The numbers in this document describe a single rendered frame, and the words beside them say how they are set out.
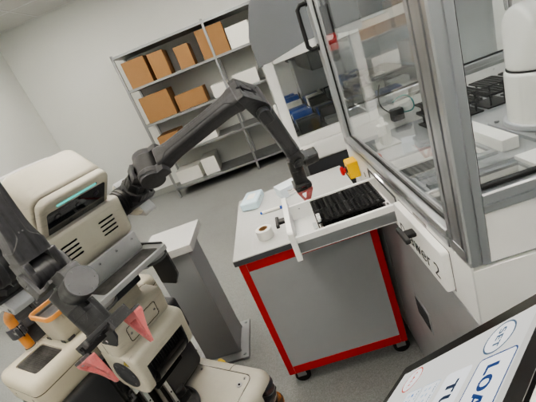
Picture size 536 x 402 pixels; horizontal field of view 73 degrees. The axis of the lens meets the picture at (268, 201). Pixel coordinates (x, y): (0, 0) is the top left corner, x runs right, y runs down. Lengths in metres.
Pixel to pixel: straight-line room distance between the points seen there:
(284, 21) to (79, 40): 4.21
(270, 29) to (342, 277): 1.20
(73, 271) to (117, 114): 5.07
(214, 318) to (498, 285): 1.50
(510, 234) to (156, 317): 0.99
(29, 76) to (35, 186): 5.17
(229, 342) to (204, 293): 0.35
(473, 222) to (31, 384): 1.28
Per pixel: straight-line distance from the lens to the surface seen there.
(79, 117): 5.95
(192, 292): 1.95
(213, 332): 2.11
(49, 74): 6.03
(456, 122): 0.66
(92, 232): 1.11
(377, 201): 1.18
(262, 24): 1.92
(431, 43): 0.62
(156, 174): 1.11
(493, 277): 0.83
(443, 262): 0.87
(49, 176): 1.05
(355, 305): 1.63
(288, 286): 1.52
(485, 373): 0.37
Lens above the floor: 1.44
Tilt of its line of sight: 22 degrees down
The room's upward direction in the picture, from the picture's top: 22 degrees counter-clockwise
